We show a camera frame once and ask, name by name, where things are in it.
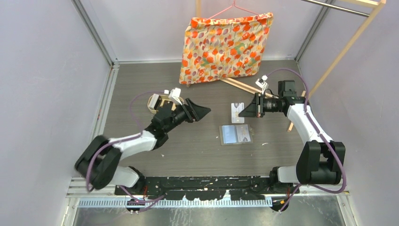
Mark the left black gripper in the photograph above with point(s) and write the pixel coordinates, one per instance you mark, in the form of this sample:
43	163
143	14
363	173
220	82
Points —
196	112

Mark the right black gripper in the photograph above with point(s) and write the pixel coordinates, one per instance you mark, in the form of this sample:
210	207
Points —
252	110

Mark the white printed ID card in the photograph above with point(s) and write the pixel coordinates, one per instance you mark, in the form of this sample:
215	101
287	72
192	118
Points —
243	134

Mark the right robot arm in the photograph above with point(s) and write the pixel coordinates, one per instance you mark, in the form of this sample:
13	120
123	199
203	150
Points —
321	160

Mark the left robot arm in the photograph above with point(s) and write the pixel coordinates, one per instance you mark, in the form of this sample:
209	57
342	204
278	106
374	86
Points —
99	163

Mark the stack of cards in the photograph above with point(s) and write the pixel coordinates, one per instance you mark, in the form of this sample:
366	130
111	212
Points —
153	102

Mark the beige oval tray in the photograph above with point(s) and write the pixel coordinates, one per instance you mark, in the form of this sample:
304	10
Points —
162	101

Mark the floral fabric bag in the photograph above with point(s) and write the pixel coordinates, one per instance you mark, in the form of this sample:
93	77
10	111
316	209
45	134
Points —
216	49

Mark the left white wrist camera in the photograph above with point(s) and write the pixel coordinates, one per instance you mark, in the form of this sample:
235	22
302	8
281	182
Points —
173	96

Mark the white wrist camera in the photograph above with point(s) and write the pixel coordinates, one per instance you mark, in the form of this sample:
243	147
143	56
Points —
261	83
173	96

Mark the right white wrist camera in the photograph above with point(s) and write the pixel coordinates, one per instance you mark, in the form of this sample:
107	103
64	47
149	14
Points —
261	83

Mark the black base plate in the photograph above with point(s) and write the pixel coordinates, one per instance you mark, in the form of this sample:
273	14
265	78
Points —
204	188

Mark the aluminium front rail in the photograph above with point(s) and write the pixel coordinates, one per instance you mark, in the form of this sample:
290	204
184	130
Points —
106	198

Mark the wooden rack frame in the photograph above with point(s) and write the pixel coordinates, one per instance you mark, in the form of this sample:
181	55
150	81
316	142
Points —
350	65

